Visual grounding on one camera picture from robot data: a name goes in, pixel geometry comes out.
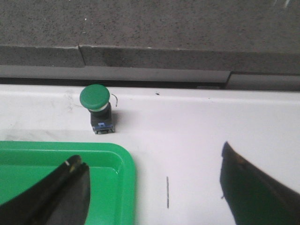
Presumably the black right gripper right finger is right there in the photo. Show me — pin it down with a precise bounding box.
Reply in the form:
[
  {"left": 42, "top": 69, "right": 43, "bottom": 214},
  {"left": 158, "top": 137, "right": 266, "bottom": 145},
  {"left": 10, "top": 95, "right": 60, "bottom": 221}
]
[{"left": 220, "top": 142, "right": 300, "bottom": 225}]

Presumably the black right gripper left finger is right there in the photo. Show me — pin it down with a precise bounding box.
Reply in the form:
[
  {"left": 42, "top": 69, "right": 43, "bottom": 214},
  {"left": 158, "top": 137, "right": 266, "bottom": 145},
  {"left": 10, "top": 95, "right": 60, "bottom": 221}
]
[{"left": 0, "top": 155, "right": 90, "bottom": 225}]

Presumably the green mushroom push button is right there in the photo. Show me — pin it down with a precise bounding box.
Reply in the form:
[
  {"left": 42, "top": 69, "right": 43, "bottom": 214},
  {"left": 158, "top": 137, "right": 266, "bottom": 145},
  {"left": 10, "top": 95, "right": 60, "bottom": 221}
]
[{"left": 80, "top": 84, "right": 114, "bottom": 134}]

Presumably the green plastic tray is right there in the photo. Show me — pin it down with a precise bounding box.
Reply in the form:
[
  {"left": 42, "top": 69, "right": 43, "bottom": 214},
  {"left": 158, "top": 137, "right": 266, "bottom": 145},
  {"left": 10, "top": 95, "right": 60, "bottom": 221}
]
[{"left": 0, "top": 141, "right": 135, "bottom": 225}]

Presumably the grey stone platform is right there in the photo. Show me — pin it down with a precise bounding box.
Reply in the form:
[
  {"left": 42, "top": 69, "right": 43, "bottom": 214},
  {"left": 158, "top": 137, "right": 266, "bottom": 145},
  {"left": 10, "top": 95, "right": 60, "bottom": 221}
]
[{"left": 0, "top": 0, "right": 300, "bottom": 91}]

